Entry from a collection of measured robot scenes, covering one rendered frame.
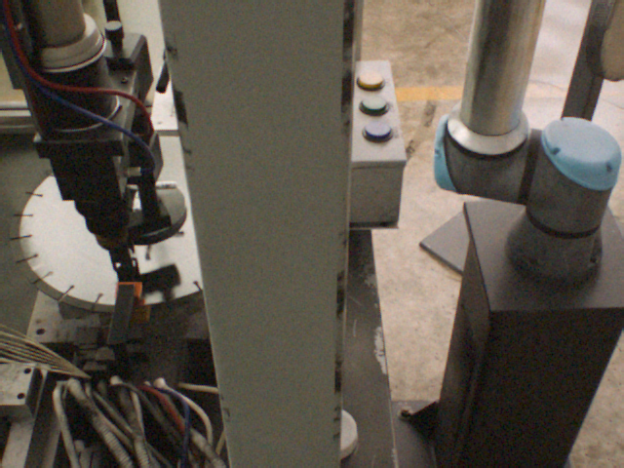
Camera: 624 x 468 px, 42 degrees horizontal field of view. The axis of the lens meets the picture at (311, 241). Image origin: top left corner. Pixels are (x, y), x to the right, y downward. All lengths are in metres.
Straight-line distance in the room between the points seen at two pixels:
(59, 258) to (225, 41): 0.92
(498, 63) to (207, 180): 0.90
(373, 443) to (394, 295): 1.18
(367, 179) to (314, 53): 1.11
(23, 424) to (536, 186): 0.76
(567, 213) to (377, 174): 0.29
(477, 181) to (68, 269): 0.59
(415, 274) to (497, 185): 1.12
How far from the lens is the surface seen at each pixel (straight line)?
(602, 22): 1.81
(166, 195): 1.12
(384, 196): 1.31
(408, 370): 2.10
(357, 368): 1.17
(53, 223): 1.13
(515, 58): 1.07
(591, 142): 1.23
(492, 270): 1.32
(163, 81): 0.89
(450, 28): 3.37
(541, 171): 1.21
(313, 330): 0.23
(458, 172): 1.21
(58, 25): 0.74
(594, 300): 1.32
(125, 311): 0.96
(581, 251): 1.30
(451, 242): 2.39
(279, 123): 0.18
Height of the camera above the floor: 1.70
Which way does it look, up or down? 45 degrees down
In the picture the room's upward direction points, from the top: straight up
